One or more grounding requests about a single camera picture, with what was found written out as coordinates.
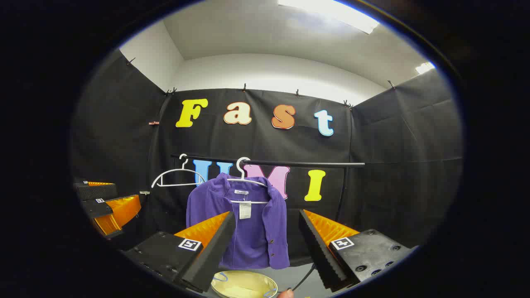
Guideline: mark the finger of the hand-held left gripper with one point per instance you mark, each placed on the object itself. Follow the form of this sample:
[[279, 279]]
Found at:
[[120, 211], [97, 191]]

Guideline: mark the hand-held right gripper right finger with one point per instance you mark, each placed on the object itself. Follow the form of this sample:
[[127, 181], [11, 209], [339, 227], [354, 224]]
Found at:
[[316, 248]]

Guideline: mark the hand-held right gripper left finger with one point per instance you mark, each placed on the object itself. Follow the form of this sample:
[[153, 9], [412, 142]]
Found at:
[[215, 248]]

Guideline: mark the purple button-up shirt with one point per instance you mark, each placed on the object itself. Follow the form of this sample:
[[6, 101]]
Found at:
[[258, 240]]

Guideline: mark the cream round laundry hamper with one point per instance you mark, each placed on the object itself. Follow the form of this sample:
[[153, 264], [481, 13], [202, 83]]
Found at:
[[244, 283]]

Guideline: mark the white plastic hanger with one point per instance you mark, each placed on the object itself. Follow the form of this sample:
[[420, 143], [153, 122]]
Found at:
[[182, 170], [242, 167]]

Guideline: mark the black backdrop cloth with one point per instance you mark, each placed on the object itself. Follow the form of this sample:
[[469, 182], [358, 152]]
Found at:
[[393, 145]]

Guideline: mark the row of black clips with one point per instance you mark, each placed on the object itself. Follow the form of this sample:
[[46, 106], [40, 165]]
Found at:
[[244, 87]]

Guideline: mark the small ceiling light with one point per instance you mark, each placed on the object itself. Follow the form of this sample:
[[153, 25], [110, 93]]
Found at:
[[425, 67]]

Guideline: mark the long ceiling light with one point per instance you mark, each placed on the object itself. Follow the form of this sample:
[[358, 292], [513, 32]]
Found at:
[[331, 12]]

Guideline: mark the black clothes rail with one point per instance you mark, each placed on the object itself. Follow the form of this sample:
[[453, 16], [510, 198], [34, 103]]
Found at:
[[298, 163]]

